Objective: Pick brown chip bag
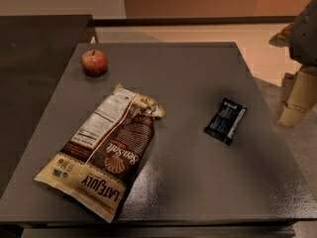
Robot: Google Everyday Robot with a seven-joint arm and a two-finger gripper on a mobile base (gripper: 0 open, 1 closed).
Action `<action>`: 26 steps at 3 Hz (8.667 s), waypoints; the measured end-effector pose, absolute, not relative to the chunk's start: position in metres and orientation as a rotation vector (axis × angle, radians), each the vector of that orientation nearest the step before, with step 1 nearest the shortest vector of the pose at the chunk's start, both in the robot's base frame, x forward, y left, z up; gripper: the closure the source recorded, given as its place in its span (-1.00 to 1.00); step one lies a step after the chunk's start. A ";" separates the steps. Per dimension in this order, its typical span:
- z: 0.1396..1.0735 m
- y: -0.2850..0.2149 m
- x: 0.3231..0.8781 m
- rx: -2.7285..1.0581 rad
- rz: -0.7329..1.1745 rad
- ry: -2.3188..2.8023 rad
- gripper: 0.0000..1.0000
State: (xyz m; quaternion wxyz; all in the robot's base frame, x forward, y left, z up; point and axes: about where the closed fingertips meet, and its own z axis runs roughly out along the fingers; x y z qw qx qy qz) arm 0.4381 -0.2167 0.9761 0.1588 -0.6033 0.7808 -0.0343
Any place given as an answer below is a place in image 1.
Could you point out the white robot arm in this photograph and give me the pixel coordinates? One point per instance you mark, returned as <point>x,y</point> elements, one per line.
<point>299,90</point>

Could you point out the red apple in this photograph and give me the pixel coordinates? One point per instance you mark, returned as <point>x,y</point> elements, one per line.
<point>94,62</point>

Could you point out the small black snack packet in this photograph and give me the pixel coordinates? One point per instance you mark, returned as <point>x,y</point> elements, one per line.
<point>225,122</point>

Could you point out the brown Late July chip bag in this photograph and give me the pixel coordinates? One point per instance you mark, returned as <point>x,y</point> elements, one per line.
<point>96,166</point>

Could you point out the dark side table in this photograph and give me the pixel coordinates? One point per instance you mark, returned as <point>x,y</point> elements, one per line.
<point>34,52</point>

